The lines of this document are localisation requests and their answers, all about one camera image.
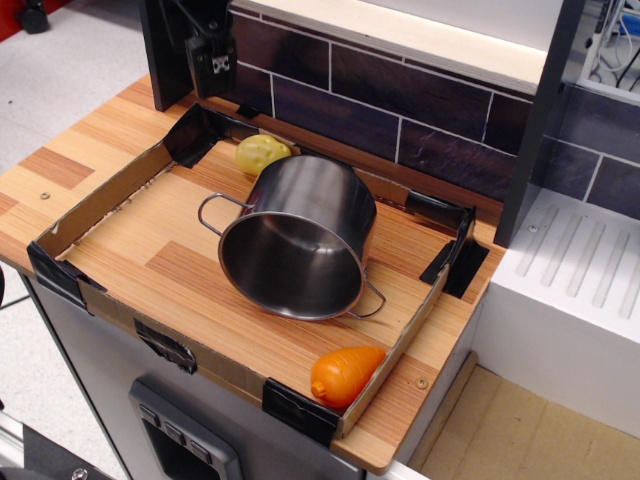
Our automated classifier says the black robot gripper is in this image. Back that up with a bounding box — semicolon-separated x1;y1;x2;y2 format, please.
161;0;237;98

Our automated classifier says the stainless steel pot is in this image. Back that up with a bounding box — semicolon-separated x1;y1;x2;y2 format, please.
218;155;377;321

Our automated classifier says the cardboard fence with black tape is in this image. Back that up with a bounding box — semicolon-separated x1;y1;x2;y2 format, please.
27;105;499;450

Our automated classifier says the yellow toy potato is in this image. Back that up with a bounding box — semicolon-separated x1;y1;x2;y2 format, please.
235;134;291;175

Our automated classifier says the black caster wheel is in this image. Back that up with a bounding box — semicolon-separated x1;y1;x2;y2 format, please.
14;0;49;34

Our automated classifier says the orange toy carrot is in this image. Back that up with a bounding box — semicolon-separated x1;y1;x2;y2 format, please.
310;346;386;408

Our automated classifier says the grey toy oven front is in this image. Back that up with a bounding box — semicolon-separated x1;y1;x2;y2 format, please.
129;380;243;480

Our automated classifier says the white toy sink drainboard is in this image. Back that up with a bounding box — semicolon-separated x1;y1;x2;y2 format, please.
472;190;639;436

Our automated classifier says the dark grey vertical post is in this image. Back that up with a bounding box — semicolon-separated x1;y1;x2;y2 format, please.
494;1;585;247

